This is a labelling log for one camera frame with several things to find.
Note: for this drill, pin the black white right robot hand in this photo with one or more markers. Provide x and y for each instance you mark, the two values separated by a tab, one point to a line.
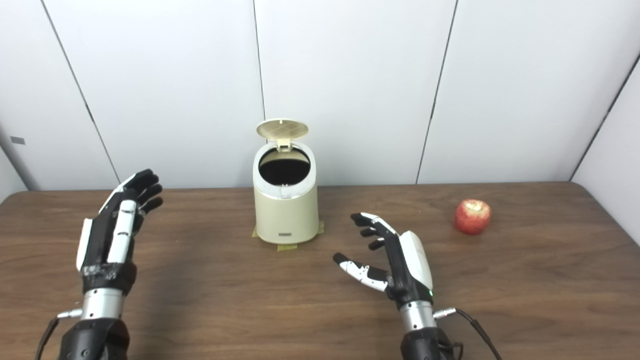
407	275

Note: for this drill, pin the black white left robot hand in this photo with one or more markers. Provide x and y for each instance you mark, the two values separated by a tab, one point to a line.
102	240

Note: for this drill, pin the red apple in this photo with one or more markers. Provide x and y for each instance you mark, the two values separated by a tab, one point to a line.
472	217

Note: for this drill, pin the cream round bin lid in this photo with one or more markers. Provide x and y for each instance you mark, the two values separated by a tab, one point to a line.
282	129

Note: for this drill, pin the cream-colored round bin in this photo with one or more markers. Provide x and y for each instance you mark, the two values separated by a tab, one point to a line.
286	217

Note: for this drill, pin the small grey wall sticker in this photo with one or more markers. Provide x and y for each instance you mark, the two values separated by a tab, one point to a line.
17	140

